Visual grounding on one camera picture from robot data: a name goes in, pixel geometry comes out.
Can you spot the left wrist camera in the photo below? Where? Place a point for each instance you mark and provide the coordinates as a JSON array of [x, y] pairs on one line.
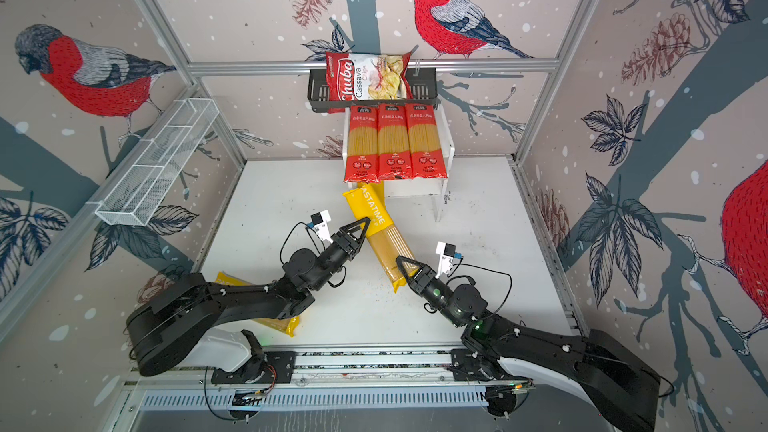
[[319, 224]]

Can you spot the white wire mesh basket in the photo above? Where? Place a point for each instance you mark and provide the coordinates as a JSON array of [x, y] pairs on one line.
[[162, 155]]

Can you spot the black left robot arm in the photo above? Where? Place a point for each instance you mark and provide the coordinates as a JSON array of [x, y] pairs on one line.
[[165, 330]]

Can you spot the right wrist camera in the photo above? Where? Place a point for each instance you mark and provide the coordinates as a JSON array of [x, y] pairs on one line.
[[449, 259]]

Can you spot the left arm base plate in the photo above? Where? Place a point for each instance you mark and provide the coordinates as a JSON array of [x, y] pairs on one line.
[[260, 367]]

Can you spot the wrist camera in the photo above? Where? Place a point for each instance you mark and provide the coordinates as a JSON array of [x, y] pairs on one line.
[[449, 259], [319, 224]]

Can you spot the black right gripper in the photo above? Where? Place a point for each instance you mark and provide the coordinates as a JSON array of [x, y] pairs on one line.
[[417, 284]]

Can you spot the yellow spaghetti bag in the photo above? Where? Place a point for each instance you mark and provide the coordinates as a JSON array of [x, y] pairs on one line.
[[383, 235], [285, 326], [379, 189]]

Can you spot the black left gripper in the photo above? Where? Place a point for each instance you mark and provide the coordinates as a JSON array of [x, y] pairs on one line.
[[353, 247]]

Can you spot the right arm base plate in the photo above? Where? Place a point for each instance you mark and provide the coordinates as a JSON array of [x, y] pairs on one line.
[[467, 366]]

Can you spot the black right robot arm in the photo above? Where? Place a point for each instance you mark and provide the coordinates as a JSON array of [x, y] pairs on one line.
[[595, 368]]

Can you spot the aluminium mounting rail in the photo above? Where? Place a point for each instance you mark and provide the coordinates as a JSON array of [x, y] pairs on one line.
[[384, 366]]

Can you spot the red cassava chips bag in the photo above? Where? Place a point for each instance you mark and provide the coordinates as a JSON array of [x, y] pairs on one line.
[[360, 77]]

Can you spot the red spaghetti bag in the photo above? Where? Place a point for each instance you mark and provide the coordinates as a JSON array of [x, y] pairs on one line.
[[394, 157], [425, 147], [362, 146]]

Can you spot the black wall basket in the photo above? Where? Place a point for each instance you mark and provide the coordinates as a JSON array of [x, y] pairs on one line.
[[422, 84]]

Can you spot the white two-tier shelf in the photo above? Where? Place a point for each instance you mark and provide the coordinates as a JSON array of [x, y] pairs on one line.
[[436, 189]]

